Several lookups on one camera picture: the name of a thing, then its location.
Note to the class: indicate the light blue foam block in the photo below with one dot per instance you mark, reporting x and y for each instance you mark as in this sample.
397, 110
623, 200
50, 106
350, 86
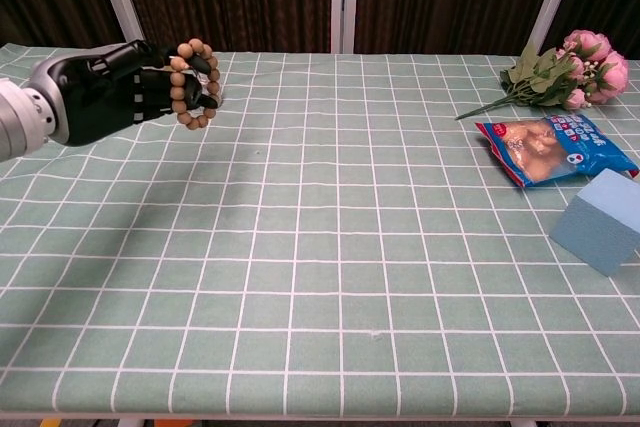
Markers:
595, 239

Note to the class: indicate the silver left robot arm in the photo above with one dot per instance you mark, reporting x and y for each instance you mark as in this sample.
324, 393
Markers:
20, 122

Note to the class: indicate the green checked tablecloth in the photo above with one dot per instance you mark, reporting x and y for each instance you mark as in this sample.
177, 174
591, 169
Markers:
320, 297

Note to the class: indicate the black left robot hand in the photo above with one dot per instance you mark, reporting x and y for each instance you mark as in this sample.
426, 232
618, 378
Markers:
95, 97

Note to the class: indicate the pink artificial flower bouquet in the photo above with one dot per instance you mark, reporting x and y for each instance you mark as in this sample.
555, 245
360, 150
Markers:
545, 77

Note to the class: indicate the blue snack bag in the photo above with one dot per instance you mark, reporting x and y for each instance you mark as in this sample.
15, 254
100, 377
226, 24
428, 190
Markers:
540, 152

